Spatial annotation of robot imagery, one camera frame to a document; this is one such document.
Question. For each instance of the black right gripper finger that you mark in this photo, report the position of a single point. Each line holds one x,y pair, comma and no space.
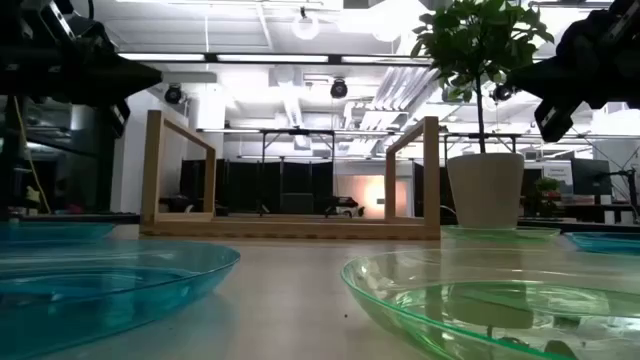
537,77

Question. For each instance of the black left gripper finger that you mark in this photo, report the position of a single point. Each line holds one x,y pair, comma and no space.
132,75

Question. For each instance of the transparent blue plastic plate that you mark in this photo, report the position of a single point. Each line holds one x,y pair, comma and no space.
610,242
100,300
50,231

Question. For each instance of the transparent green plastic plate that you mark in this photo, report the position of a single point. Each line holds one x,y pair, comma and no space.
450,300
535,232

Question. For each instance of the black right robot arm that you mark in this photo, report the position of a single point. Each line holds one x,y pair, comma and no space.
595,30

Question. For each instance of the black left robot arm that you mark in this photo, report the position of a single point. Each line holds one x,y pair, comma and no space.
30,25

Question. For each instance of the wooden shelf rack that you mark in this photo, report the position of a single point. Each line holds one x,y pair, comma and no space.
290,229

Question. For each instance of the black hanging spotlight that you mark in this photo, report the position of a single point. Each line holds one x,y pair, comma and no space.
172,94
501,92
338,88

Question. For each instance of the black computer monitor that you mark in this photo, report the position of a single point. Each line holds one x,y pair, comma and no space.
590,177

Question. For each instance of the white sign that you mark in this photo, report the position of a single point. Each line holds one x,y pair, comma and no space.
557,175

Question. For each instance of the small background green plant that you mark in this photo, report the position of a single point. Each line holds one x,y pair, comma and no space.
547,187

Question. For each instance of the green plant in white pot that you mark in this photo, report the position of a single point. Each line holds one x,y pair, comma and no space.
485,190

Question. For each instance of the long LED light bar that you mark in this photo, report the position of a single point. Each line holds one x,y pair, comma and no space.
270,58

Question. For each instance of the black partition panels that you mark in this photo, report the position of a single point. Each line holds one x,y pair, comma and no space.
245,185

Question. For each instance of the round white globe lamp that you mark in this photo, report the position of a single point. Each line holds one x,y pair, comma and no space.
305,27

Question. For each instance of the small white black robot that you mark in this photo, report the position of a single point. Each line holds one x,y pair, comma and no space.
345,206

